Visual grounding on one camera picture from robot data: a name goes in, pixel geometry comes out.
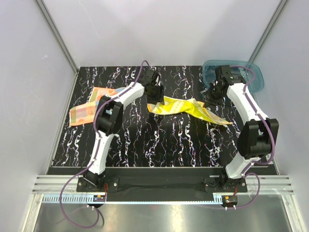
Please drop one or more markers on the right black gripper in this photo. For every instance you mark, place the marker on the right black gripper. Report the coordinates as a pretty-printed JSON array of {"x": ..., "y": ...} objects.
[{"x": 209, "y": 101}]

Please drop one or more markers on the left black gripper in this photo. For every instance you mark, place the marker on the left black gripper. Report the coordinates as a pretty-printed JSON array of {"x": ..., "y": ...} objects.
[{"x": 160, "y": 97}]

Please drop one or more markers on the yellow crocodile towel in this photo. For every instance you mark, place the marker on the yellow crocodile towel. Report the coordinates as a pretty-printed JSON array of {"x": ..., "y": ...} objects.
[{"x": 191, "y": 106}]

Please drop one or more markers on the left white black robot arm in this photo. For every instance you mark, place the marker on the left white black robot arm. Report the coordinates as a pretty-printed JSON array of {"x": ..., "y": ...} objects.
[{"x": 109, "y": 118}]

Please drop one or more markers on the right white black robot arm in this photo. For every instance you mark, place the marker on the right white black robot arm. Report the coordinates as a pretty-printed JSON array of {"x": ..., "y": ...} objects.
[{"x": 256, "y": 142}]

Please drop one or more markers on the orange blue patterned towel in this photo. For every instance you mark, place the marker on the orange blue patterned towel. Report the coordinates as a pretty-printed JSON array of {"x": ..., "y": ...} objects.
[{"x": 85, "y": 113}]

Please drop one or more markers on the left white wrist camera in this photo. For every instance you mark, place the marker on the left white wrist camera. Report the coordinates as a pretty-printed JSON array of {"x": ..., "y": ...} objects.
[{"x": 157, "y": 80}]

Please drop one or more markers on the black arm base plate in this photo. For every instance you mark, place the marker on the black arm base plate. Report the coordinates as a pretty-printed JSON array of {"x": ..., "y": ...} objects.
[{"x": 182, "y": 177}]

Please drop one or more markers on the right aluminium frame post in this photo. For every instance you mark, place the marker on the right aluminium frame post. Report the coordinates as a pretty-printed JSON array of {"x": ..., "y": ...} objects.
[{"x": 267, "y": 31}]

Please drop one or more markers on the aluminium frame post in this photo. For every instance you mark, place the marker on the aluminium frame post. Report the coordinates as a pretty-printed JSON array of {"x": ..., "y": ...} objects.
[
  {"x": 56, "y": 34},
  {"x": 267, "y": 31}
]

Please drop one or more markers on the left aluminium frame post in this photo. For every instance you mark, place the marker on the left aluminium frame post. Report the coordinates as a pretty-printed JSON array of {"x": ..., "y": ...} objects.
[{"x": 56, "y": 34}]

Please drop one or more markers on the aluminium rail with slots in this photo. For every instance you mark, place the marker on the aluminium rail with slots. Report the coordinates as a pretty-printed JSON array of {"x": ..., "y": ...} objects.
[{"x": 54, "y": 190}]

